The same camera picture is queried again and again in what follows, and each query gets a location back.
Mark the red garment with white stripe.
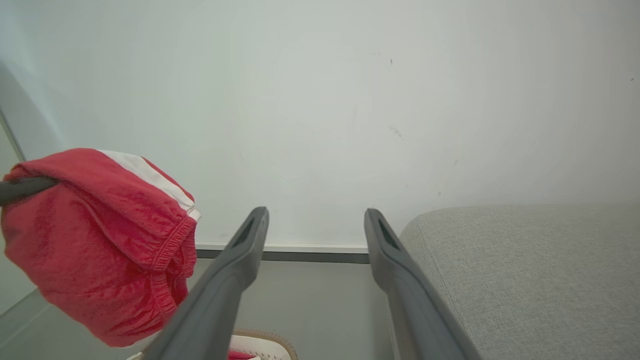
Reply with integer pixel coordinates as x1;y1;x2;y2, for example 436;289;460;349
0;148;202;348

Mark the grey fabric sofa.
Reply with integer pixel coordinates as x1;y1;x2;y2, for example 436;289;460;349
398;202;640;360

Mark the white and black baseboard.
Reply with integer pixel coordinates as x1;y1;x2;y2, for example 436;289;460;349
195;242;371;264

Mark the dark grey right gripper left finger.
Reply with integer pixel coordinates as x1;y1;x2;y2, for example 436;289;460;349
141;206;270;360

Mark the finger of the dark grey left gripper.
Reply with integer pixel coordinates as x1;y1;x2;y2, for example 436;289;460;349
0;176;59;207

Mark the white perforated laundry basket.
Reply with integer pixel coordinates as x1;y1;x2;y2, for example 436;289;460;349
126;328;299;360

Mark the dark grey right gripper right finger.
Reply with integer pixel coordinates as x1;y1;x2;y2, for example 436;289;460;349
364;208;482;360

